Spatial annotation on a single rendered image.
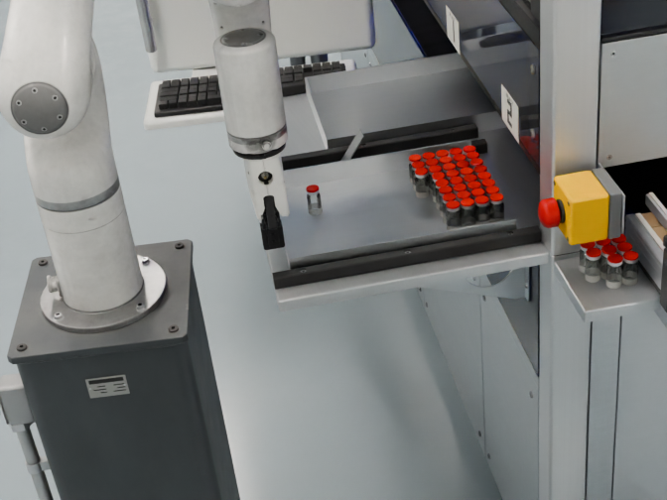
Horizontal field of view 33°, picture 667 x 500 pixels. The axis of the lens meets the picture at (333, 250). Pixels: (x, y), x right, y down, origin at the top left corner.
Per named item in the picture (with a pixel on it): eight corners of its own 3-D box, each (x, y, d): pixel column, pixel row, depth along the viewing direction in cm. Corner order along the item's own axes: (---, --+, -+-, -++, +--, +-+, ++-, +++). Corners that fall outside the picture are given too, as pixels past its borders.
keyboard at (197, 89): (344, 67, 244) (343, 57, 242) (349, 96, 232) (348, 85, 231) (159, 88, 244) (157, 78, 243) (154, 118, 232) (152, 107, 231)
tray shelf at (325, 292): (471, 63, 226) (471, 56, 225) (600, 253, 168) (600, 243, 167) (232, 103, 222) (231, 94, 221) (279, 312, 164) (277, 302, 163)
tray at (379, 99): (478, 65, 221) (478, 49, 219) (519, 125, 199) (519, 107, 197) (306, 93, 218) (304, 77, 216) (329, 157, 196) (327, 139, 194)
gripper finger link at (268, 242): (282, 217, 164) (287, 256, 168) (279, 206, 167) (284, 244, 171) (260, 221, 164) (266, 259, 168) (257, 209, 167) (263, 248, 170)
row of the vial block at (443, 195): (435, 175, 187) (433, 150, 185) (463, 232, 172) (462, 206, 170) (422, 177, 187) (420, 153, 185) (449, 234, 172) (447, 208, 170)
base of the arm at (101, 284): (33, 340, 164) (-1, 233, 154) (50, 267, 180) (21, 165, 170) (164, 324, 164) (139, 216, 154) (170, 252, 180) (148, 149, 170)
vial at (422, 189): (428, 190, 183) (426, 166, 181) (431, 197, 182) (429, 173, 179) (414, 192, 183) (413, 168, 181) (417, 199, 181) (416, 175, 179)
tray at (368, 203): (470, 157, 191) (469, 139, 189) (516, 239, 170) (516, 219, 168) (271, 190, 189) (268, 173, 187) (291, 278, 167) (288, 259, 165)
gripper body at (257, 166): (289, 150, 157) (298, 218, 163) (279, 117, 165) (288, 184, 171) (235, 159, 156) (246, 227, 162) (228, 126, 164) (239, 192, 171)
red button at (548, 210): (562, 214, 157) (562, 189, 155) (572, 229, 153) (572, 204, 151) (535, 219, 156) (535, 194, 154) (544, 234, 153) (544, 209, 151)
